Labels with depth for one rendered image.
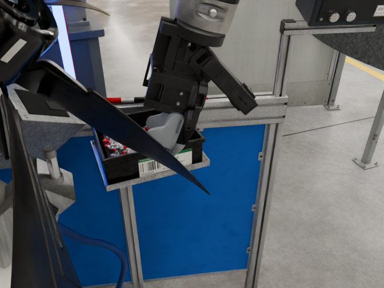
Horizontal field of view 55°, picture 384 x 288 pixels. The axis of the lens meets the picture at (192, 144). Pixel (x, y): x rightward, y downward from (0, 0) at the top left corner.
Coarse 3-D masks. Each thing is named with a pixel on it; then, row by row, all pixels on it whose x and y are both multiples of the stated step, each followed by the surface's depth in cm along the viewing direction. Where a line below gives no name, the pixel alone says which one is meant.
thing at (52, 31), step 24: (0, 0) 34; (24, 0) 39; (0, 24) 33; (24, 24) 34; (48, 24) 40; (0, 48) 34; (24, 48) 35; (48, 48) 39; (0, 72) 36; (24, 72) 40
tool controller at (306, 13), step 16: (304, 0) 89; (320, 0) 83; (336, 0) 83; (352, 0) 83; (368, 0) 84; (304, 16) 89; (320, 16) 85; (336, 16) 84; (352, 16) 84; (368, 16) 87
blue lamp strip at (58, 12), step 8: (56, 8) 79; (56, 16) 80; (64, 24) 81; (64, 32) 82; (64, 40) 83; (64, 48) 84; (64, 56) 84; (64, 64) 86; (72, 64) 86; (72, 72) 87
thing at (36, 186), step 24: (24, 144) 29; (24, 168) 25; (24, 192) 23; (24, 216) 21; (48, 216) 26; (24, 240) 20; (48, 240) 24; (24, 264) 19; (48, 264) 22; (72, 264) 29
